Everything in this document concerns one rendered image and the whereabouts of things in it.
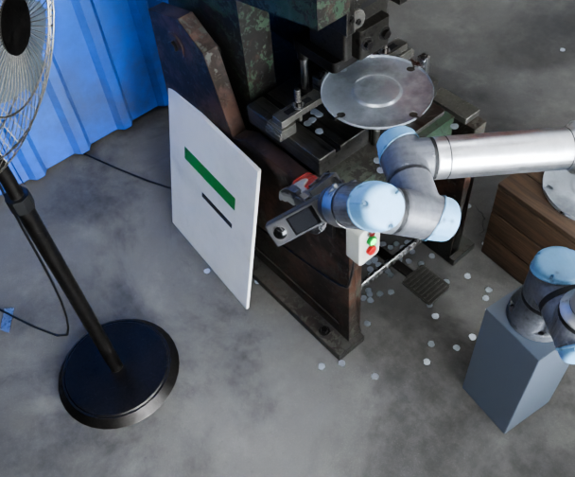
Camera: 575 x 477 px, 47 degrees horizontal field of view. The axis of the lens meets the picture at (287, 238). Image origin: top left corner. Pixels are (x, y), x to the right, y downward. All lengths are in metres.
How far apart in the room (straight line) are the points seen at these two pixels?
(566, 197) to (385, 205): 1.23
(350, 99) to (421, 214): 0.75
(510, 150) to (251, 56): 0.86
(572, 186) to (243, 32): 1.09
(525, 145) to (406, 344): 1.12
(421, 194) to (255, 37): 0.88
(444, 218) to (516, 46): 2.30
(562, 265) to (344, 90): 0.69
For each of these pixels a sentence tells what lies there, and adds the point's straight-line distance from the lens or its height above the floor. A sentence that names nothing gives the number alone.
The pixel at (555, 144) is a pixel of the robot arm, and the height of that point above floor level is 1.08.
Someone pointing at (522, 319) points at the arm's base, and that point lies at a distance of 1.70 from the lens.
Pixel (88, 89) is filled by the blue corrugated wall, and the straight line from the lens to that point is 2.81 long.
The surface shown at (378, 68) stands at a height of 0.78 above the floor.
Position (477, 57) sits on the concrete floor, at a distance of 3.23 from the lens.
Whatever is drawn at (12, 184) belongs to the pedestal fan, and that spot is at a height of 0.90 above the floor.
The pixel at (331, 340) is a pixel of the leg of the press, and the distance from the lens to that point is 2.15.
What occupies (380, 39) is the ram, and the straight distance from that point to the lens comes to 1.70.
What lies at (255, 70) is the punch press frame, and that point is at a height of 0.78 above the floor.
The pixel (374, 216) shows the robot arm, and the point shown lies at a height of 1.15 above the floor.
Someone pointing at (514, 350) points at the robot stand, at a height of 0.40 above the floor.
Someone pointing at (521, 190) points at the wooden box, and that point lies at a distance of 2.16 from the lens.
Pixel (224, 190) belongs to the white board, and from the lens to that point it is 2.06.
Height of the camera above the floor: 1.90
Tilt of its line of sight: 51 degrees down
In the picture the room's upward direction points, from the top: 7 degrees counter-clockwise
